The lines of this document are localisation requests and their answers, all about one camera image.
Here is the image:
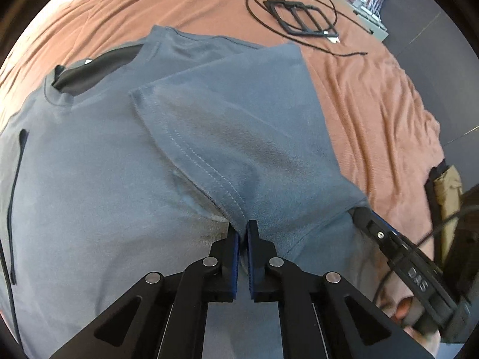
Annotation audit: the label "person's right hand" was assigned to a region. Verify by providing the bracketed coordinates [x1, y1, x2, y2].
[391, 298, 422, 327]

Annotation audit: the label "white nightstand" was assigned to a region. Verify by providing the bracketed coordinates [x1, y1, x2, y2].
[337, 0, 390, 42]

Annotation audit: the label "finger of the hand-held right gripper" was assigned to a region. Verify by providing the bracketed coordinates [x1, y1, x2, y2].
[350, 206, 416, 266]

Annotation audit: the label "thin black cable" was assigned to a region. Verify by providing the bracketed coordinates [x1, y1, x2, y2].
[245, 0, 369, 58]

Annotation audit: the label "black wire frame holder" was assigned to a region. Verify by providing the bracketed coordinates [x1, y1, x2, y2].
[263, 0, 339, 40]

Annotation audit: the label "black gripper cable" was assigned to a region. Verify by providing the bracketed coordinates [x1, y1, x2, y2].
[372, 206, 472, 303]
[0, 129, 31, 345]

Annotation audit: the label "brown folded clothes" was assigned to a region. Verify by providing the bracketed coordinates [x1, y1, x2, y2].
[425, 159, 465, 247]

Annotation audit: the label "orange blanket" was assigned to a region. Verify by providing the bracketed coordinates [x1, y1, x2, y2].
[0, 0, 448, 247]

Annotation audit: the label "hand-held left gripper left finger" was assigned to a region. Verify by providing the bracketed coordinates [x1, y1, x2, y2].
[48, 226, 241, 359]

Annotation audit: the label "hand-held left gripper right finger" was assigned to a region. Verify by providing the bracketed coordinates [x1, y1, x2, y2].
[245, 220, 431, 359]

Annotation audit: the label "grey t-shirt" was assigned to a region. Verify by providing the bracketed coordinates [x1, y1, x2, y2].
[0, 24, 369, 359]

